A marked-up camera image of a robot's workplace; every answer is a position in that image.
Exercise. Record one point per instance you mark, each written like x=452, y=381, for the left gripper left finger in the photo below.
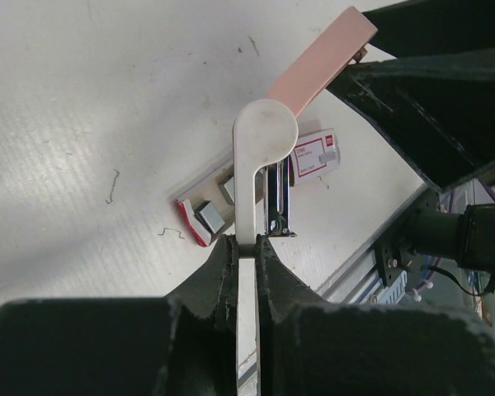
x=184, y=343

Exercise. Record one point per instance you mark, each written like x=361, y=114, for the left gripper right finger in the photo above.
x=308, y=346

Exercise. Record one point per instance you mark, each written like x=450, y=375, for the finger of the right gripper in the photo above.
x=432, y=29
x=436, y=112

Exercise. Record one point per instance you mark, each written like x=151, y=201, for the red white staple box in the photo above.
x=315, y=154

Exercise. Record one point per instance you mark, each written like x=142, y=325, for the pink white mini stapler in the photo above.
x=266, y=130

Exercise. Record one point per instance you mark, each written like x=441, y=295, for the staple box tray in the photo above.
x=272, y=188

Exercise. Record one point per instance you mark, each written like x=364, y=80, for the loose bent staple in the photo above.
x=109, y=199
x=167, y=230
x=324, y=183

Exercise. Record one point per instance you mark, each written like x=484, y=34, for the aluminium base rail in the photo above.
x=373, y=273

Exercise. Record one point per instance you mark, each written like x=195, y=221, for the white slotted cable duct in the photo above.
x=391, y=294

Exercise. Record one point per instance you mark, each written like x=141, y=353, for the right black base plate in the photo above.
x=392, y=249

